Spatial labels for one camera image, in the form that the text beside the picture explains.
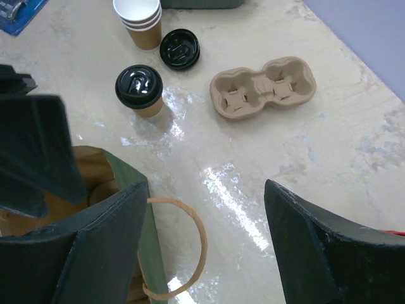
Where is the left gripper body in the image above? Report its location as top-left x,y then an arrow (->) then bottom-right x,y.
0,65 -> 37,94

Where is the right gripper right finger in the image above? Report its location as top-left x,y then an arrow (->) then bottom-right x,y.
264,180 -> 404,303

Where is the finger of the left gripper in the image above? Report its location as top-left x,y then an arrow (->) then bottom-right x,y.
1,94 -> 87,218

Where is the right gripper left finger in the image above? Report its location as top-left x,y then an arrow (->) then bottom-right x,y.
1,182 -> 148,303

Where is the green paper bag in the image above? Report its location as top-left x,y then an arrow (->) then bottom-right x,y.
0,145 -> 208,304

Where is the black cup lid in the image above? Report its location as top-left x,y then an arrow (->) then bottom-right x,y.
115,65 -> 163,110

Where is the single brown paper cup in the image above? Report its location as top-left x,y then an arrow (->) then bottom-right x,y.
133,96 -> 163,118

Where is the blue card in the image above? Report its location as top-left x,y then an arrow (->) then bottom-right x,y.
1,0 -> 48,37

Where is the red straw cup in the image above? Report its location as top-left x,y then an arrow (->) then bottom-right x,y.
383,230 -> 405,237

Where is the stack of paper cups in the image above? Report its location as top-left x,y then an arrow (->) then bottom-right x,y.
113,0 -> 163,51

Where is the stack of black lids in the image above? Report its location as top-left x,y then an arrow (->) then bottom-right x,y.
159,28 -> 201,71

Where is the stack of cup carriers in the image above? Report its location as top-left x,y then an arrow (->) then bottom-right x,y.
209,56 -> 316,120

